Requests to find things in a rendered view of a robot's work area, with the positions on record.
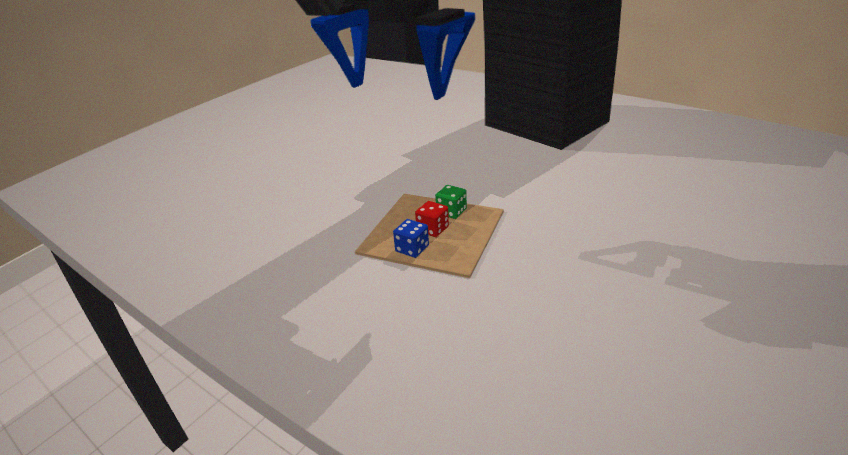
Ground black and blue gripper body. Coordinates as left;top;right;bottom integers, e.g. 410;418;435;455
329;0;465;26

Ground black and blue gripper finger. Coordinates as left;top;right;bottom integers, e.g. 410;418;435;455
417;12;475;100
311;9;369;88

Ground red die with white pips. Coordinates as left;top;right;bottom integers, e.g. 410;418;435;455
415;201;449;237

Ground green dice with white pips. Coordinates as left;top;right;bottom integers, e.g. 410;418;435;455
435;185;467;219

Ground blue die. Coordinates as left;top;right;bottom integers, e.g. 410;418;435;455
393;219;429;258

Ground tan flat mat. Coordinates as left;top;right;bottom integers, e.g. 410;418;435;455
355;194;504;278

